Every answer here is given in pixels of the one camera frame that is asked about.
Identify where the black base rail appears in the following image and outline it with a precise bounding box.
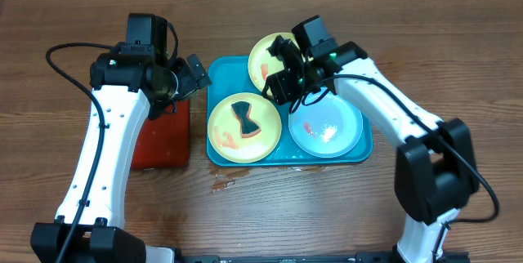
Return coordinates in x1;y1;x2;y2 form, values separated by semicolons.
171;250;471;263

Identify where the blue plastic tray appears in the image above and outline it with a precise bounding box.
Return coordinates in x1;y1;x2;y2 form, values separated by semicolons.
207;56;373;167

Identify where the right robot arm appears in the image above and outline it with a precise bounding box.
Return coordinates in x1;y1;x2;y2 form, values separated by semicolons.
262;16;479;262

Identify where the light blue plate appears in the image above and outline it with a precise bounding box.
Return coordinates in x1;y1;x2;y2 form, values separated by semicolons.
288;87;363;158

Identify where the red black tray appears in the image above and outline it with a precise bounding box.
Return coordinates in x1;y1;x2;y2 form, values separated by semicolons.
131;100;190;171

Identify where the yellow-green plate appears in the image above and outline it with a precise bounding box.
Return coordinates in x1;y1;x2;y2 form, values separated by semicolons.
248;32;296;105
208;92;283;163

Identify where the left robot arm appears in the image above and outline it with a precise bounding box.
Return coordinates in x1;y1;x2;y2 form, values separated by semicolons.
30;13;212;263

